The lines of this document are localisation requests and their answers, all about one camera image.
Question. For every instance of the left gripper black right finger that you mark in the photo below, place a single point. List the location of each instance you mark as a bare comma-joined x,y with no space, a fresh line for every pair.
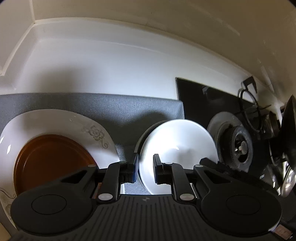
176,176

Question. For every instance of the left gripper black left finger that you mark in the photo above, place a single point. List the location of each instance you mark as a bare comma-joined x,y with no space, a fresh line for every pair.
115,175

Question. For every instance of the light blue ceramic bowl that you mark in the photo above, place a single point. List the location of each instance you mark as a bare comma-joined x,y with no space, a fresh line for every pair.
178,141

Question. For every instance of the brown round plate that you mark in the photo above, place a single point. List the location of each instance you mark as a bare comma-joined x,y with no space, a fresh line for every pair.
47,158

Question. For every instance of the grey counter mat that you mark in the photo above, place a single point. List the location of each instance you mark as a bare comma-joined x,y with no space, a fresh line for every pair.
125,118

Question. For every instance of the silver stove burner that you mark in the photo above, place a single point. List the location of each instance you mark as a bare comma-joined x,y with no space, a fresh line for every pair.
232,140

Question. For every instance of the black gas stove top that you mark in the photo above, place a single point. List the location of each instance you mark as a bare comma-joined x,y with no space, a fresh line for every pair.
201,103

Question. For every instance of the upper white floral plate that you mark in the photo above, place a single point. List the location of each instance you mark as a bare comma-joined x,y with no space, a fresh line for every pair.
26,126

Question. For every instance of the black pot support grate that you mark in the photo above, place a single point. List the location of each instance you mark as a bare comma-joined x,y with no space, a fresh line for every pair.
263,124

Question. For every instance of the dark wok pan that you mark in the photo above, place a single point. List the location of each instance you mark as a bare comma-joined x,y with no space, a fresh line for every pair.
287,141

